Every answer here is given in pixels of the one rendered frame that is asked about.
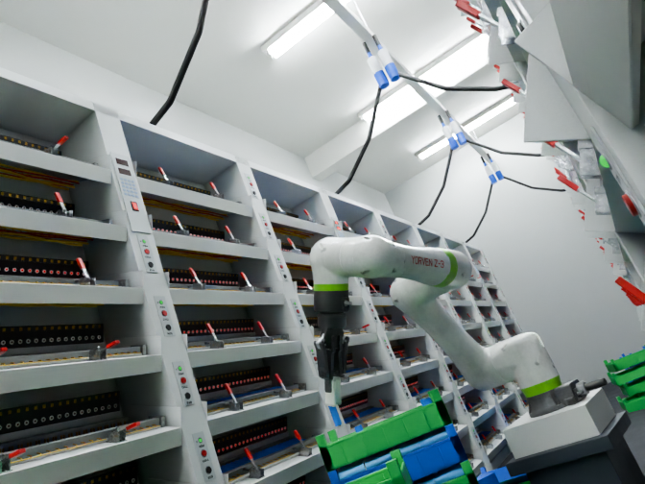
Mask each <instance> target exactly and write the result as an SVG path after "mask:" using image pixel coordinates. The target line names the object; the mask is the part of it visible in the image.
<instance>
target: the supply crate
mask: <svg viewBox="0 0 645 484"><path fill-rule="evenodd" d="M427 393H428V396H429V398H430V399H431V400H432V403H430V404H427V405H425V406H422V405H420V406H418V407H415V408H413V409H410V410H408V411H405V412H403V413H400V414H398V415H395V416H393V417H390V418H389V419H386V420H384V421H381V422H379V423H375V424H372V425H370V426H367V427H365V428H363V430H362V431H360V432H357V433H356V431H355V432H352V433H350V434H347V435H346V436H343V437H341V438H338V435H337V432H336V430H335V429H333V430H330V431H328V432H327V434H328V437H329V439H330V442H329V443H328V442H327V441H326V438H325V435H324V434H322V435H319V436H317V437H315V438H316V441H317V444H318V447H319V450H320V453H321V455H322V459H323V462H324V465H325V468H326V471H327V472H332V471H334V470H337V469H339V468H341V467H343V466H346V465H348V464H351V463H353V462H356V461H358V460H361V459H363V458H366V457H368V456H371V455H373V454H375V453H378V452H380V451H383V450H385V449H388V448H392V447H394V446H397V445H399V444H402V443H404V442H407V441H409V440H412V439H414V438H417V437H418V436H421V435H423V434H426V433H429V432H431V431H434V430H436V429H439V428H441V427H444V426H446V425H449V424H452V421H451V419H450V416H449V414H448V412H447V410H446V407H445V405H444V403H443V400H442V397H441V394H440V392H439V390H438V388H437V389H434V390H431V391H429V392H427Z"/></svg>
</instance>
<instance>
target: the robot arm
mask: <svg viewBox="0 0 645 484"><path fill-rule="evenodd" d="M310 263H311V267H312V272H313V280H314V311H316V312H320V313H319V314H318V327H319V328H320V329H321V334H320V339H319V340H318V341H314V346H315V349H316V354H317V362H318V370H319V377H320V378H322V379H324V390H325V405H327V406H333V407H335V406H336V404H339V405H341V404H342V395H341V377H345V375H343V374H345V373H346V360H347V346H348V342H349V336H344V331H343V327H346V313H344V312H345V311H349V306H350V305H352V302H350V301H349V297H348V278H350V277H356V278H396V279H395V280H394V282H393V284H392V286H391V291H390V294H391V299H392V301H393V303H394V305H395V306H396V307H397V308H398V309H400V310H401V311H402V312H403V313H405V314H406V315H407V316H409V317H410V318H411V319H412V320H413V321H414V322H416V323H417V324H418V325H419V326H420V327H421V328H422V329H423V330H424V331H425V332H426V333H427V334H428V335H429V336H430V337H431V338H432V339H433V340H434V341H435V342H436V343H437V344H438V345H439V346H440V347H441V348H442V350H443V351H444V352H445V353H446V354H447V355H448V357H449V358H450V359H451V360H452V362H453V363H454V364H455V366H456V367H457V368H458V370H459V371H460V373H461V374H462V375H463V377H464V378H465V380H466V382H467V383H468V384H469V385H470V386H471V387H473V388H475V389H477V390H481V391H487V390H490V389H492V388H495V387H498V386H501V385H503V384H506V383H509V382H512V381H516V382H517V384H518V386H519V388H520V390H521V392H522V393H523V394H524V395H525V397H526V399H527V401H528V405H529V415H530V417H531V418H535V417H539V416H543V415H546V414H549V413H552V412H555V411H558V410H560V409H563V408H564V407H566V406H569V405H573V404H576V403H577V402H579V401H581V400H582V399H584V398H585V397H586V396H587V395H588V394H589V392H590V391H589V390H592V389H596V388H599V387H602V386H605V385H608V383H607V381H606V380H605V379H604V378H600V379H597V380H594V381H591V382H589V383H585V382H584V381H581V382H580V381H579V380H578V379H575V380H572V381H569V382H566V383H564V384H561V379H560V375H559V373H558V371H557V369H556V367H555V365H554V363H553V361H552V359H551V357H550V355H549V353H548V351H547V349H546V348H545V346H544V345H543V343H542V341H541V339H540V337H539V336H538V334H536V333H534V332H527V333H522V334H519V335H516V336H514V337H512V338H510V339H507V340H505V341H502V342H500V343H498V344H495V345H493V346H491V347H488V348H483V347H482V346H481V345H479V344H478V343H477V342H476V341H475V340H474V339H473V338H472V337H471V336H470V335H469V334H468V333H467V332H466V331H465V330H464V329H463V328H462V327H461V326H460V325H459V324H458V323H457V322H456V321H455V320H454V319H453V318H452V316H451V315H450V314H449V313H448V312H447V310H446V309H445V308H444V307H443V306H442V304H441V303H440V301H439V300H438V299H437V297H438V296H440V295H443V294H445V293H448V292H450V291H453V290H456V289H458V288H461V287H463V286H464V285H466V284H467V282H468V281H469V279H470V277H471V272H472V268H471V263H470V261H469V259H468V258H467V257H466V256H465V255H464V254H463V253H461V252H458V251H454V250H449V249H443V248H421V247H411V246H405V245H401V244H397V243H395V242H392V241H389V240H387V239H385V238H383V237H380V236H378V235H373V234H370V235H364V236H358V237H351V238H350V237H344V238H342V237H326V238H323V239H321V240H319V241H318V242H317V243H316V244H315V245H314V246H313V248H312V250H311V253H310ZM328 349H329V350H328Z"/></svg>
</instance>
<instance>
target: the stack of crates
mask: <svg viewBox="0 0 645 484"><path fill-rule="evenodd" d="M390 455H391V456H392V459H393V460H390V461H387V462H386V467H387V468H384V469H382V470H379V471H377V472H373V473H370V474H368V475H365V476H363V477H360V478H358V479H355V480H352V481H350V482H347V483H346V484H413V481H412V479H411V476H410V474H409V472H408V469H407V467H406V464H405V462H404V459H403V457H402V454H401V452H400V449H399V448H398V449H395V450H393V451H391V452H390Z"/></svg>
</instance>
